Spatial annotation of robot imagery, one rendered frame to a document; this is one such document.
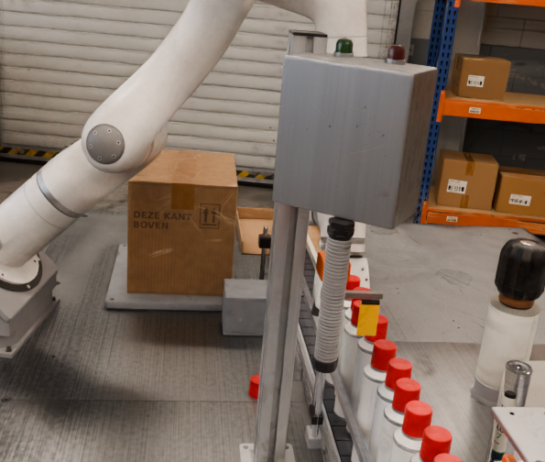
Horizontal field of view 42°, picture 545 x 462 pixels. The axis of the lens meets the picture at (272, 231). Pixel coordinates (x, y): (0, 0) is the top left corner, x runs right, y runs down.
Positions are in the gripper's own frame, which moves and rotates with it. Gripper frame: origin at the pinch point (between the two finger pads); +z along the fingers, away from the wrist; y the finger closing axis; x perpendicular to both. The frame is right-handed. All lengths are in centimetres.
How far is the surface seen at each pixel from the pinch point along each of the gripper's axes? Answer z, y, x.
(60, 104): -110, -124, 434
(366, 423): 8.1, -2.0, -28.9
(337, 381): 4.4, -4.1, -17.7
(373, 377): 0.9, -2.0, -31.4
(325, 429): 12.6, -5.3, -15.7
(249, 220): -22, -8, 94
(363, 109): -34, -9, -48
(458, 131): -99, 174, 386
